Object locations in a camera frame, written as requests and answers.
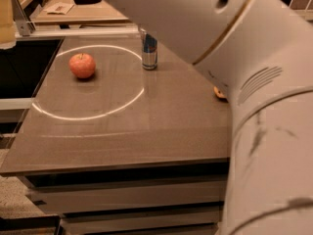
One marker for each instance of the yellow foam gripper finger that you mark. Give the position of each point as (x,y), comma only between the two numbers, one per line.
(7,30)

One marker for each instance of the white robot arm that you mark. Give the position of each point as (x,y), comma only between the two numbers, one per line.
(218,140)

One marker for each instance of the red apple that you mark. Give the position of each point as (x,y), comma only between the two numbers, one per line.
(82,65)

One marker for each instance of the paper sheet on desk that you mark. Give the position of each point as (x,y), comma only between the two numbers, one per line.
(59,8)

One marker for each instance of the blue silver energy drink can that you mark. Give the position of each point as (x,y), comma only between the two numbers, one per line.
(149,51)

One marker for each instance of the orange fruit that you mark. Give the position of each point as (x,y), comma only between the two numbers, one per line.
(218,93)

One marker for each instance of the grey drawer cabinet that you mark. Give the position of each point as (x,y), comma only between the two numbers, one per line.
(177,199)

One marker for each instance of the left metal bracket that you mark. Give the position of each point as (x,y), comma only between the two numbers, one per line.
(24,25)

